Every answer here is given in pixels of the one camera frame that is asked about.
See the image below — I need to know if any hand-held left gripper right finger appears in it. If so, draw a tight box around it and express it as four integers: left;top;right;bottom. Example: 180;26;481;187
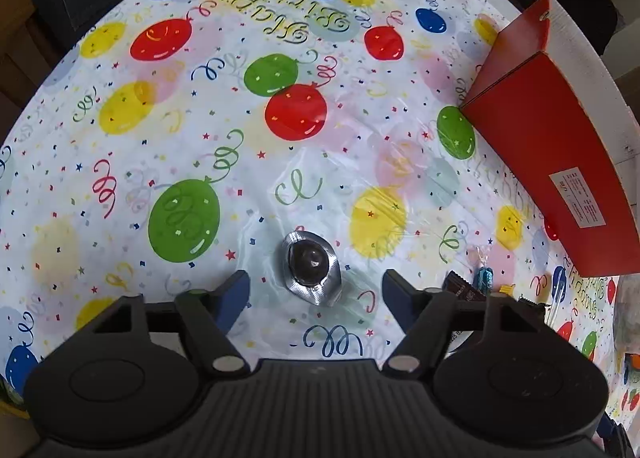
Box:
382;270;561;376

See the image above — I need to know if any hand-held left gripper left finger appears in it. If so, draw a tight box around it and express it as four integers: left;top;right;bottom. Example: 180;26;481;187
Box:
65;270;251;378

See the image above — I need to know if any silver foil chocolate ball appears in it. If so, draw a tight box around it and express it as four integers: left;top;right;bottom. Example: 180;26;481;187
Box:
277;232;344;309

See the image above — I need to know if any red cardboard box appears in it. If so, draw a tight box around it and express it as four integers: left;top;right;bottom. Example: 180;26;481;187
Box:
459;0;640;279

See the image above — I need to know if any dark brown snack packet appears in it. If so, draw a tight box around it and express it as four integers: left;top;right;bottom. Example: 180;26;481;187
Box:
442;270;488;303

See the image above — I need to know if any clear wrapped candy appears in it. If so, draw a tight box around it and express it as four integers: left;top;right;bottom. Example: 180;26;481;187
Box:
465;245;488;271

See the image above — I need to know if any blue wrapped candy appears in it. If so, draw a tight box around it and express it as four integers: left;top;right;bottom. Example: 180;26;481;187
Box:
472;265;495;296

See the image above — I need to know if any balloon printed tablecloth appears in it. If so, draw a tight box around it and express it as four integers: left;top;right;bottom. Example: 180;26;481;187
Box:
0;0;640;429

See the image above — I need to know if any clear plastic tub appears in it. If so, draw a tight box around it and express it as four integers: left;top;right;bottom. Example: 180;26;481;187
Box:
612;288;640;354

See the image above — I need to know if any wooden chair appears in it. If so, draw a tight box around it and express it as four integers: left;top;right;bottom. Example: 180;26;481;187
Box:
0;0;66;108

